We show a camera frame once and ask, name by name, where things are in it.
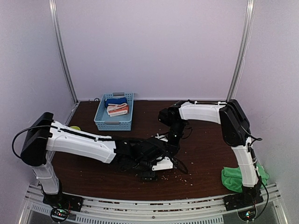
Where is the green microfiber towel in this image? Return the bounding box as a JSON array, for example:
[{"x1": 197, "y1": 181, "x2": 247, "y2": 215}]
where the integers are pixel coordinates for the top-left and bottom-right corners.
[{"x1": 221, "y1": 163, "x2": 270, "y2": 193}]

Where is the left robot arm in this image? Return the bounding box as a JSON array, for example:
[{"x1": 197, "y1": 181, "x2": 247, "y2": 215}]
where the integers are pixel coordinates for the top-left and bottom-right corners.
[{"x1": 12, "y1": 112, "x2": 186, "y2": 207}]

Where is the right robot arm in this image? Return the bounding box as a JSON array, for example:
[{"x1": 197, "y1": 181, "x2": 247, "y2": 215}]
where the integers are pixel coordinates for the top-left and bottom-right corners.
[{"x1": 158, "y1": 99, "x2": 263, "y2": 206}]

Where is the blue rolled towel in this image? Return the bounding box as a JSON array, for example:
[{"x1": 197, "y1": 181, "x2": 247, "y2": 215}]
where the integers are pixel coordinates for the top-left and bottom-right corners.
[{"x1": 105, "y1": 97, "x2": 127, "y2": 107}]

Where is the light blue plastic basket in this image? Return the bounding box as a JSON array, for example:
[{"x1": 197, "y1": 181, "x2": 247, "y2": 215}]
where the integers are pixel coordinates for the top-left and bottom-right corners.
[{"x1": 94, "y1": 92, "x2": 134, "y2": 131}]

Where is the orange white rolled towel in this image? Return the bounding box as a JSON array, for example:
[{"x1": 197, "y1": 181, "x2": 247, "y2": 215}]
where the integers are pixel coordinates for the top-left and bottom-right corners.
[{"x1": 107, "y1": 104, "x2": 129, "y2": 117}]

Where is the yellow green bowl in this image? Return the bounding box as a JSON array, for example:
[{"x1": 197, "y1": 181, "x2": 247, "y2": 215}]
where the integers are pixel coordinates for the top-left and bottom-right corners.
[{"x1": 70, "y1": 126, "x2": 81, "y2": 131}]

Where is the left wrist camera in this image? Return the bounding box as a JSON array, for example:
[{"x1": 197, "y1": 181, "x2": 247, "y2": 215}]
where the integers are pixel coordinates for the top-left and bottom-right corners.
[{"x1": 133, "y1": 137, "x2": 173, "y2": 171}]

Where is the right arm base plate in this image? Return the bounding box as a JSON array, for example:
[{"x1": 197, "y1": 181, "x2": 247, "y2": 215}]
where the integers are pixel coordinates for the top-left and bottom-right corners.
[{"x1": 223, "y1": 193, "x2": 263, "y2": 211}]

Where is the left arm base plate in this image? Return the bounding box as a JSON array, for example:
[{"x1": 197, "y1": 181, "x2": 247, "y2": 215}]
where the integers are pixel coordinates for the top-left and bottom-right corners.
[{"x1": 43, "y1": 194, "x2": 83, "y2": 212}]

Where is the aluminium front rail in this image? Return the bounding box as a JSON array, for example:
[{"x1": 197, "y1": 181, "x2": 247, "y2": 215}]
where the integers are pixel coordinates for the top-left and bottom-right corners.
[{"x1": 18, "y1": 183, "x2": 288, "y2": 224}]

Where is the right aluminium post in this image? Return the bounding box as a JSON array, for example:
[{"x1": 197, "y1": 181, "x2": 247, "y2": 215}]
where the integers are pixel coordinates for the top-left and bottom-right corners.
[{"x1": 226, "y1": 0, "x2": 256, "y2": 101}]

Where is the aluminium post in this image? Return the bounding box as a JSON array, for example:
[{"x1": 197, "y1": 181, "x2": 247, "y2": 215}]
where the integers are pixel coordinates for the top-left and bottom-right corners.
[
  {"x1": 226, "y1": 0, "x2": 256, "y2": 101},
  {"x1": 49, "y1": 0, "x2": 78, "y2": 104}
]

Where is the left aluminium post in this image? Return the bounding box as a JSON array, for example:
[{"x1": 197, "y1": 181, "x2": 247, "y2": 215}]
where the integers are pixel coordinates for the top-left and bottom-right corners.
[{"x1": 49, "y1": 0, "x2": 78, "y2": 104}]

